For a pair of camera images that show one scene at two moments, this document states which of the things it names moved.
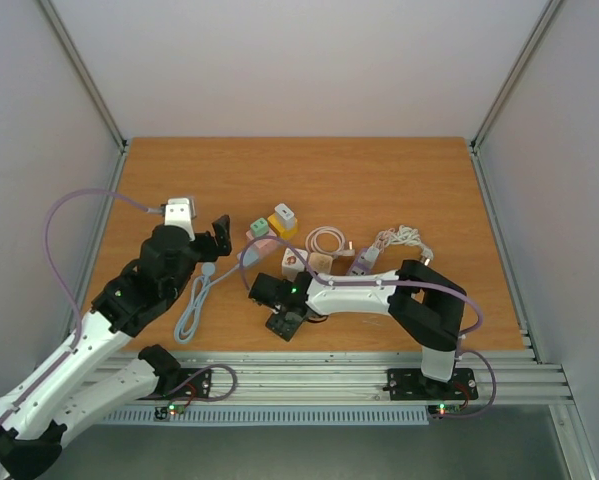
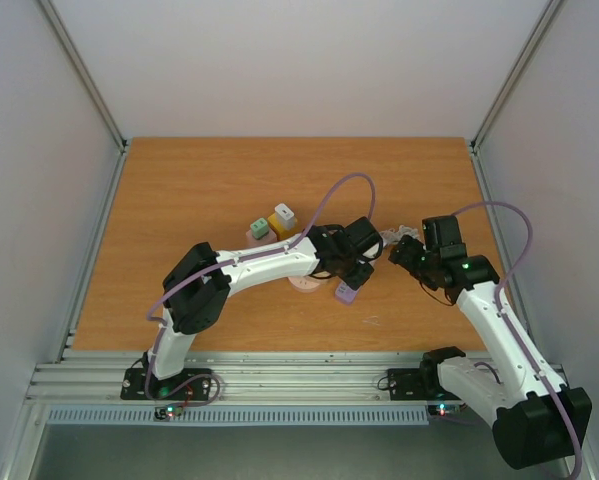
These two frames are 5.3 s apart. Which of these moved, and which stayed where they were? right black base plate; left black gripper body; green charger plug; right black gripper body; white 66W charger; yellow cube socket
Moved: right black gripper body; left black gripper body
Stayed: white 66W charger; yellow cube socket; right black base plate; green charger plug
